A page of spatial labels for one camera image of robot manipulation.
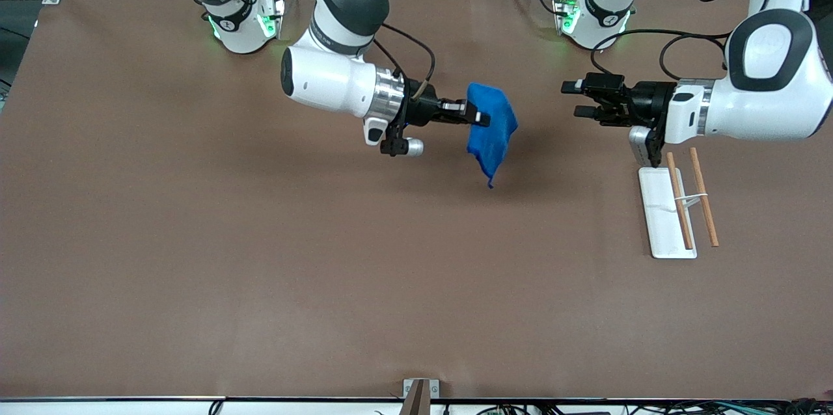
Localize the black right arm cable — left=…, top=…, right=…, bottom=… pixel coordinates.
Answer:
left=370, top=23, right=436, bottom=101

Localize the blue towel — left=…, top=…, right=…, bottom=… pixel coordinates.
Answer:
left=465, top=82, right=520, bottom=190

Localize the tangled cable bundle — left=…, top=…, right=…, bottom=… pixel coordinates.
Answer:
left=475, top=399, right=833, bottom=415

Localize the white rack with wooden bars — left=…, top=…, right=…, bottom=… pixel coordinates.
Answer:
left=638, top=146, right=720, bottom=260

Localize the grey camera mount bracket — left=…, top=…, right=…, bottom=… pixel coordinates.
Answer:
left=398, top=378, right=441, bottom=415

